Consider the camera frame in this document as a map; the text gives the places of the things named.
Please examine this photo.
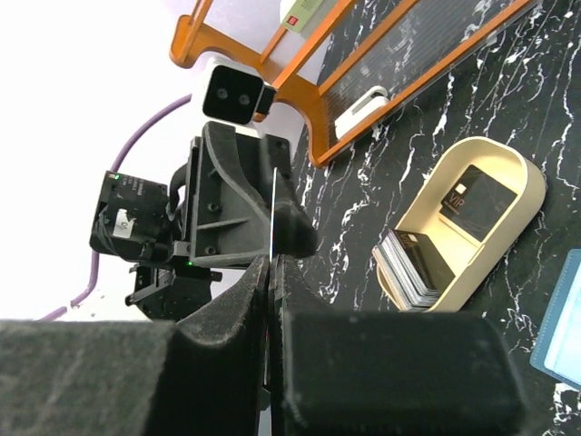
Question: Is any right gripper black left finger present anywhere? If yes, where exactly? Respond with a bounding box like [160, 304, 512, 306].
[1, 256, 269, 435]

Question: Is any blue leather card holder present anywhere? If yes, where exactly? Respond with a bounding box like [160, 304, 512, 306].
[530, 249, 580, 391]

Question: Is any stack of cards in tray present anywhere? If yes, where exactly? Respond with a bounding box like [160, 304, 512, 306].
[372, 229, 456, 312]

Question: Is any orange wooden three-tier rack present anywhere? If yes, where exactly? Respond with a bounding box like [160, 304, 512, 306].
[170, 0, 533, 167]

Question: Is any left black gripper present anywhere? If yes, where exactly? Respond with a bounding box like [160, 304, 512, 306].
[90, 122, 318, 318]

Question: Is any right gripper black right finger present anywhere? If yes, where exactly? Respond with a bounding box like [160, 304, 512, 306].
[270, 255, 528, 435]

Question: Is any white card on rack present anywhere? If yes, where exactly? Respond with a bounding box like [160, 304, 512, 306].
[334, 85, 389, 140]

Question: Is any green and white small box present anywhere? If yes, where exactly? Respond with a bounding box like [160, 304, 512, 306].
[279, 0, 351, 40]

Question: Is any thin card edge-on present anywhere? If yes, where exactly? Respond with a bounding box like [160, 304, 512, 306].
[269, 167, 278, 263]

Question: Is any black VIP card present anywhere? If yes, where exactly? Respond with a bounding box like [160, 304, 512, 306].
[439, 164, 517, 242]

